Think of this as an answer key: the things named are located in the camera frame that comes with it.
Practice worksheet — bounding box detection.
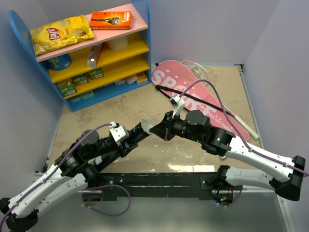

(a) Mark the silver orange foil box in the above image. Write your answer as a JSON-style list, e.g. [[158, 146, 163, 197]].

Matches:
[[86, 43, 103, 68]]

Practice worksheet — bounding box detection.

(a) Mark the green gum box right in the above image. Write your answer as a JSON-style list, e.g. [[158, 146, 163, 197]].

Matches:
[[88, 68, 104, 80]]

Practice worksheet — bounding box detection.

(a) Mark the blue wooden shelf unit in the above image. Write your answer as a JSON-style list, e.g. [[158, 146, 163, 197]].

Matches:
[[8, 0, 151, 112]]

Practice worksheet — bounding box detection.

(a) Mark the black BOKA shuttlecock tube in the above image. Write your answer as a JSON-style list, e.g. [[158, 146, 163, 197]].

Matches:
[[91, 119, 153, 172]]

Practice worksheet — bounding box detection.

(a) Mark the green gum box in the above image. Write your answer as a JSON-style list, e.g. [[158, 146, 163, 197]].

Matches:
[[88, 68, 104, 80], [57, 81, 77, 97], [71, 74, 89, 86]]

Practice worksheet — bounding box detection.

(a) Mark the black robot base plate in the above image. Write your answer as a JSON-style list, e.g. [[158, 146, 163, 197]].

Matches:
[[87, 172, 241, 203]]

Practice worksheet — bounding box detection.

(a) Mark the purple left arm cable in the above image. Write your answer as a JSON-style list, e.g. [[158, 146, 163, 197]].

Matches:
[[0, 122, 119, 228]]

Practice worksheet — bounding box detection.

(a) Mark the blue round snack can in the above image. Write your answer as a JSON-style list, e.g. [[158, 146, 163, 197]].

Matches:
[[46, 54, 72, 71]]

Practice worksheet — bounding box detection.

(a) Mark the orange Gillette razor box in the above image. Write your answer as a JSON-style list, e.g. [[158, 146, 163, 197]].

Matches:
[[89, 11, 133, 30]]

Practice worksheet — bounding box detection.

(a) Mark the pink SPORT racket bag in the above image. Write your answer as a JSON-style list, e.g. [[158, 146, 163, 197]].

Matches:
[[152, 60, 250, 141]]

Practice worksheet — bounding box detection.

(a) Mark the yellow Lays chips bag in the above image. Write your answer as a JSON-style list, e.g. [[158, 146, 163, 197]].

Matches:
[[30, 15, 95, 56]]

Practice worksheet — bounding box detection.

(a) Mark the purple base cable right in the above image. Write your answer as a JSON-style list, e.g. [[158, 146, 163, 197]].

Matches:
[[216, 186, 245, 208]]

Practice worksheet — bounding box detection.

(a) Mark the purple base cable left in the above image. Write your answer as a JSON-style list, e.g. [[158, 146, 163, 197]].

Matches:
[[81, 182, 131, 215]]

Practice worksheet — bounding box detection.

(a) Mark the pink badminton racket upper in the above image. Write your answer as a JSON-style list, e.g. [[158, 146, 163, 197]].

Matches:
[[181, 60, 259, 140]]

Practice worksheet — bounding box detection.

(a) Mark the white paper roll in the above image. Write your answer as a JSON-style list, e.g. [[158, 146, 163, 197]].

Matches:
[[107, 35, 128, 51]]

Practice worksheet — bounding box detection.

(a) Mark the green gum box middle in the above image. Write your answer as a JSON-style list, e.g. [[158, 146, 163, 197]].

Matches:
[[71, 74, 89, 86]]

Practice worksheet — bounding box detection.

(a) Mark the green gum box left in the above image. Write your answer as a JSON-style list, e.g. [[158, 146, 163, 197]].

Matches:
[[57, 81, 77, 97]]

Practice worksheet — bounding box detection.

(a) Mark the clear plastic tube lid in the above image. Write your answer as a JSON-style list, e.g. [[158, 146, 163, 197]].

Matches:
[[141, 119, 153, 135]]

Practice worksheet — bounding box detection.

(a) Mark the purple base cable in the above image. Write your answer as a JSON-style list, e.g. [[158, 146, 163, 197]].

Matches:
[[81, 182, 131, 215], [216, 186, 245, 208]]

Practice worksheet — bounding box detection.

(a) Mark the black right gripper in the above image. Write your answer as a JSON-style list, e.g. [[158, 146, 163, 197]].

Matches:
[[149, 112, 202, 144]]

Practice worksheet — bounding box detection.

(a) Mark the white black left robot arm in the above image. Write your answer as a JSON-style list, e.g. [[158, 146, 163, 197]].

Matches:
[[0, 127, 143, 232]]

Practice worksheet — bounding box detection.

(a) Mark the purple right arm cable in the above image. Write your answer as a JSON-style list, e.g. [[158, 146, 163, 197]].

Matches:
[[178, 79, 309, 176]]

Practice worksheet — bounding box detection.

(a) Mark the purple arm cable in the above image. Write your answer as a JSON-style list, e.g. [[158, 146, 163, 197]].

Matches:
[[0, 122, 119, 228], [178, 79, 309, 176]]

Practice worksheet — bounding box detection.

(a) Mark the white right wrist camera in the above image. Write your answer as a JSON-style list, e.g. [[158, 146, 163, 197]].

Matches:
[[169, 95, 185, 118]]

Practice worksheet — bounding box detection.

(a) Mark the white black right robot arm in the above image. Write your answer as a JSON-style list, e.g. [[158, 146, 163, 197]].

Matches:
[[150, 110, 306, 201]]

